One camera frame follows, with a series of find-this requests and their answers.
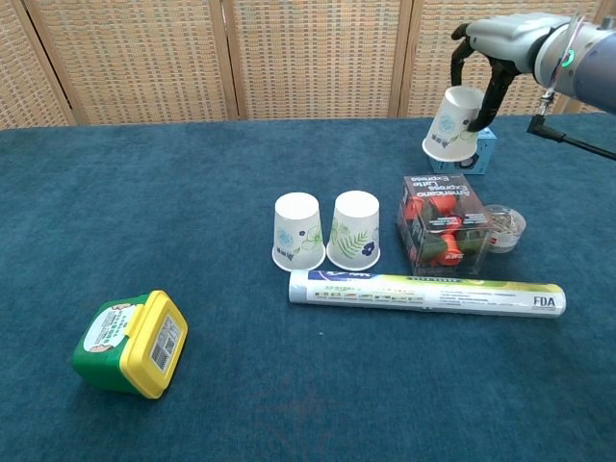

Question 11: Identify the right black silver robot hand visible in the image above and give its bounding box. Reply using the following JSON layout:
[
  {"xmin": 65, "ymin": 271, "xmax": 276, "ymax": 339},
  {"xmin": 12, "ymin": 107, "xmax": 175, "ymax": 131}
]
[{"xmin": 450, "ymin": 13, "xmax": 574, "ymax": 134}]

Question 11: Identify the white paper cup flower print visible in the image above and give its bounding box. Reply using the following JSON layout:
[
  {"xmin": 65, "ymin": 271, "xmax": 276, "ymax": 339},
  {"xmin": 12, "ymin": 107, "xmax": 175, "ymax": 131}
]
[
  {"xmin": 270, "ymin": 192, "xmax": 327, "ymax": 271},
  {"xmin": 422, "ymin": 86, "xmax": 485, "ymax": 164}
]

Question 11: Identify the woven folding screen panel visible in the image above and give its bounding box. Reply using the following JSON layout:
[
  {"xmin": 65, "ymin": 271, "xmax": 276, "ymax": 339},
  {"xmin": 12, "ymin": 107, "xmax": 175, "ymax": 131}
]
[
  {"xmin": 397, "ymin": 0, "xmax": 616, "ymax": 119},
  {"xmin": 0, "ymin": 0, "xmax": 78, "ymax": 130},
  {"xmin": 221, "ymin": 0, "xmax": 413, "ymax": 121},
  {"xmin": 21, "ymin": 0, "xmax": 241, "ymax": 127}
]

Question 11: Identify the light blue cardboard box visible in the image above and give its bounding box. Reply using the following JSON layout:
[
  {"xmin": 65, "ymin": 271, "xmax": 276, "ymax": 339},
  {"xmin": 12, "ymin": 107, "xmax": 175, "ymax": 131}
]
[{"xmin": 429, "ymin": 127, "xmax": 499, "ymax": 175}]

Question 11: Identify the clear round paperclip container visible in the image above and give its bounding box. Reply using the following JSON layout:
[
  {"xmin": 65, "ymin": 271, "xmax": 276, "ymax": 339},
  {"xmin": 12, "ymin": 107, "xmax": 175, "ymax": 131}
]
[{"xmin": 482, "ymin": 203, "xmax": 527, "ymax": 254}]

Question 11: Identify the clear coffee capsule box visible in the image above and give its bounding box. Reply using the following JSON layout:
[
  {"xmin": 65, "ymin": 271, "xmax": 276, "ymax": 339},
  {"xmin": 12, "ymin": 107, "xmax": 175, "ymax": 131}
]
[{"xmin": 396, "ymin": 173, "xmax": 495, "ymax": 278}]

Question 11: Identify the white paper cup fern print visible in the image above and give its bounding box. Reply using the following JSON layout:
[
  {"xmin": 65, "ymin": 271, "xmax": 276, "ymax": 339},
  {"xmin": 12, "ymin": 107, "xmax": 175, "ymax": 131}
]
[{"xmin": 325, "ymin": 190, "xmax": 381, "ymax": 271}]

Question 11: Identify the white green wrapped roll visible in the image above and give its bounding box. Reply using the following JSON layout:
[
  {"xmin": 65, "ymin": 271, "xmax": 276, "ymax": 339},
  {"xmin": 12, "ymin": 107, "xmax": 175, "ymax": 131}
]
[{"xmin": 288, "ymin": 269, "xmax": 568, "ymax": 318}]

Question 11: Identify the blue carpet table mat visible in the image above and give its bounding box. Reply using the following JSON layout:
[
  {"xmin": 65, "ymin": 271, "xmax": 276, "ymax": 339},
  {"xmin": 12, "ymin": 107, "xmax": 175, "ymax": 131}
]
[{"xmin": 0, "ymin": 113, "xmax": 616, "ymax": 462}]

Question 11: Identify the green box with yellow lid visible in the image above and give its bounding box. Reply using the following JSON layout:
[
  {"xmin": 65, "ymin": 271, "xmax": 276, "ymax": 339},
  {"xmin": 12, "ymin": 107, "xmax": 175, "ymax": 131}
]
[{"xmin": 70, "ymin": 289, "xmax": 190, "ymax": 400}]

